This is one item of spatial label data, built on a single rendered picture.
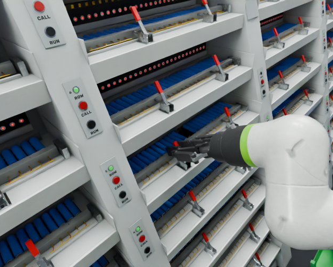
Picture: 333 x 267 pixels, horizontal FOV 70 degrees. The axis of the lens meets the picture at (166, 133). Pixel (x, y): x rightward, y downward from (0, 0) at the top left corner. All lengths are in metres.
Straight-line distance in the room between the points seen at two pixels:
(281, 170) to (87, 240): 0.46
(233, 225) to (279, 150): 0.66
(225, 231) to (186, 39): 0.73
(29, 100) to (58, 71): 0.08
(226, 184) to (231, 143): 0.45
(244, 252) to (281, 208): 0.78
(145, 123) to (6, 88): 0.31
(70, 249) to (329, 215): 0.53
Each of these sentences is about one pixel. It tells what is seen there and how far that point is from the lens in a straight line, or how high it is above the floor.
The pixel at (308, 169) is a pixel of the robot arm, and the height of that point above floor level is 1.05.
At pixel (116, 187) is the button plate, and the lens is 0.59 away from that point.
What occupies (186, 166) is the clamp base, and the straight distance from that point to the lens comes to 0.72.
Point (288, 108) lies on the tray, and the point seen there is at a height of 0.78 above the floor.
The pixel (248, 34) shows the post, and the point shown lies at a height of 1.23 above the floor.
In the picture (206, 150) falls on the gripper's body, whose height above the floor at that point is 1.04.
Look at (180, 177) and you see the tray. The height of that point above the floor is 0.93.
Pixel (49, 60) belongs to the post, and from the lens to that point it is 0.51.
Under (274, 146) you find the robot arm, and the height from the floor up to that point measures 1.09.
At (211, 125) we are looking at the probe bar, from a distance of 0.89.
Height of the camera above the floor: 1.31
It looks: 21 degrees down
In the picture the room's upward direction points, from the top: 18 degrees counter-clockwise
